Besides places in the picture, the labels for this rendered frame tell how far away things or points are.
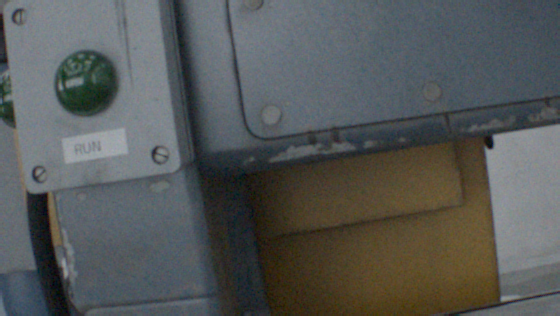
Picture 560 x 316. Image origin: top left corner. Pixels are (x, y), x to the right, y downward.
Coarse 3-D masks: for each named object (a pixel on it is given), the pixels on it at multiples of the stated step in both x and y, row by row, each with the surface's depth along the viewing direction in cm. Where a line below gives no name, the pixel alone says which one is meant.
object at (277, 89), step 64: (192, 0) 57; (256, 0) 57; (320, 0) 57; (384, 0) 56; (448, 0) 56; (512, 0) 56; (192, 64) 58; (256, 64) 57; (320, 64) 57; (384, 64) 57; (448, 64) 56; (512, 64) 56; (192, 128) 58; (256, 128) 57; (320, 128) 57; (384, 128) 57; (448, 128) 57; (512, 128) 57; (64, 192) 58; (128, 192) 57; (192, 192) 57; (128, 256) 58; (192, 256) 57; (256, 256) 79
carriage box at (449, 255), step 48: (480, 144) 85; (480, 192) 86; (288, 240) 87; (336, 240) 87; (384, 240) 86; (432, 240) 86; (480, 240) 86; (288, 288) 87; (336, 288) 87; (384, 288) 87; (432, 288) 86; (480, 288) 86
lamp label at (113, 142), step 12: (108, 132) 53; (120, 132) 53; (72, 144) 53; (84, 144) 53; (96, 144) 53; (108, 144) 53; (120, 144) 53; (72, 156) 53; (84, 156) 53; (96, 156) 53; (108, 156) 53
